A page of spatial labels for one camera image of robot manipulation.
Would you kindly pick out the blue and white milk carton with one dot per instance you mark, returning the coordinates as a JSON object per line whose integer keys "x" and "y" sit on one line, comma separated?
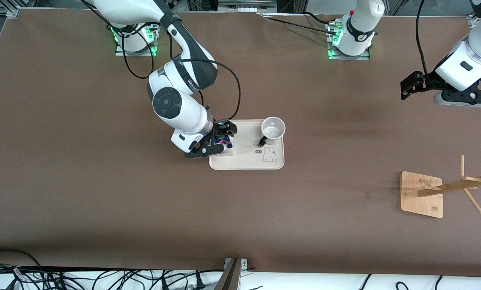
{"x": 224, "y": 141}

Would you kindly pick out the small metal bracket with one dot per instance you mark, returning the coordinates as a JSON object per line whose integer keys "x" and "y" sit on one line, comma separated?
{"x": 244, "y": 264}

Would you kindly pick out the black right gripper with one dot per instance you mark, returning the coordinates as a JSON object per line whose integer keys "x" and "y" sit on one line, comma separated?
{"x": 220, "y": 131}

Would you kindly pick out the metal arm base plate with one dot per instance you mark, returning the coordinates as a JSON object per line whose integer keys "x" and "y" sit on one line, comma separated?
{"x": 349, "y": 57}
{"x": 135, "y": 53}

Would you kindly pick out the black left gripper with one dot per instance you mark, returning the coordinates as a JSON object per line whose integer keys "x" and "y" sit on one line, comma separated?
{"x": 426, "y": 81}

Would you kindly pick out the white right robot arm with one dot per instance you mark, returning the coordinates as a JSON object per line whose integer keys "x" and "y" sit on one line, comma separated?
{"x": 172, "y": 104}

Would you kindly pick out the aluminium frame profile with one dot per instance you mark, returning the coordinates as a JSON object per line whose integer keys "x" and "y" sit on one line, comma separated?
{"x": 472, "y": 20}
{"x": 11, "y": 12}

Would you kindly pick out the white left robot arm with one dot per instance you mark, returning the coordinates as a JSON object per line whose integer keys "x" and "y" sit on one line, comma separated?
{"x": 466, "y": 66}

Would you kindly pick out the dark camera mount strut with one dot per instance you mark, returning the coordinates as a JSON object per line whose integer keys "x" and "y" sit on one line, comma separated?
{"x": 230, "y": 278}

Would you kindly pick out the wooden mug rack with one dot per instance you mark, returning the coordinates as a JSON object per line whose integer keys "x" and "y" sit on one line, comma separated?
{"x": 419, "y": 201}

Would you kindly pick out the cream tray with rabbit print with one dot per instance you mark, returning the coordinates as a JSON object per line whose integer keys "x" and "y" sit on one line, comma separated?
{"x": 248, "y": 157}

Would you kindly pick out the grey power strip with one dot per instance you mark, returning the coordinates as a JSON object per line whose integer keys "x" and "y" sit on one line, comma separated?
{"x": 246, "y": 5}

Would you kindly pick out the white mug with smiley face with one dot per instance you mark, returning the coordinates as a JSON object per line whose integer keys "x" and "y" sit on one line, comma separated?
{"x": 272, "y": 131}

